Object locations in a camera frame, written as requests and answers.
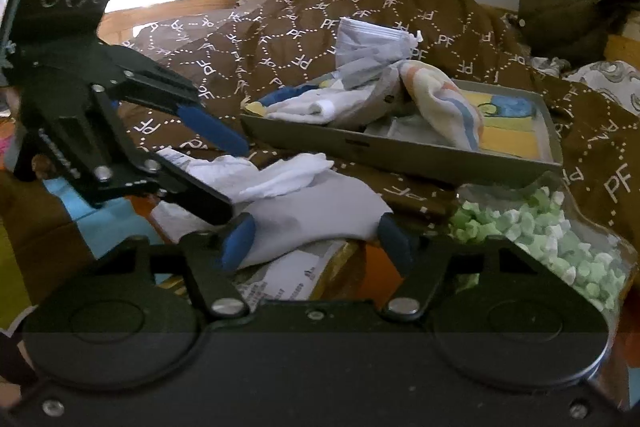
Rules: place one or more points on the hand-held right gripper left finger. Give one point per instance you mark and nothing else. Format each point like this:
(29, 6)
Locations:
(239, 242)

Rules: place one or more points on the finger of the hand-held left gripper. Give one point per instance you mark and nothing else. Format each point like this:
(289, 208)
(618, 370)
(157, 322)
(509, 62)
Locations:
(215, 132)
(200, 202)

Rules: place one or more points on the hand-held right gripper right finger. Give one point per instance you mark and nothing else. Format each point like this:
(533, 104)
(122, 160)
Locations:
(397, 242)

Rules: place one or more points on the light grey sock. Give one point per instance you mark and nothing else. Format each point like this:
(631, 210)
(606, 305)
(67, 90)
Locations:
(325, 217)

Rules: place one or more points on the white sock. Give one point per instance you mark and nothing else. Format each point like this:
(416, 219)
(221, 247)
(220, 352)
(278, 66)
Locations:
(310, 107)
(280, 177)

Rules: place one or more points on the grey tray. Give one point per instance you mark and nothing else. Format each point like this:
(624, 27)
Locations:
(400, 157)

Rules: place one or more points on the peach blue striped sock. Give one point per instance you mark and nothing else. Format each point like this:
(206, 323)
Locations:
(440, 107)

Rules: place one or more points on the taupe grey sock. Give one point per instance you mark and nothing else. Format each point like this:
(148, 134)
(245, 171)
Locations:
(375, 102)

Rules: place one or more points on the bagged bread loaf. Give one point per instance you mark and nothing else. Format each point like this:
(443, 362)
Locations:
(285, 279)

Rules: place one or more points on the colourful striped bed sheet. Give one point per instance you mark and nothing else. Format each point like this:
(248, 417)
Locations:
(65, 202)

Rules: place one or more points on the brown printed blanket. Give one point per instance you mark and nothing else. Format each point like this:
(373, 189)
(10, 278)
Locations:
(310, 32)

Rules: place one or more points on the glass jar of paper stars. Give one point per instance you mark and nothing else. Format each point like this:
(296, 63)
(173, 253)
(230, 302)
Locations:
(540, 237)

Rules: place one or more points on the white swirl patterned pillow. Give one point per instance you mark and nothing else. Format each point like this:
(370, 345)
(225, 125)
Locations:
(610, 82)

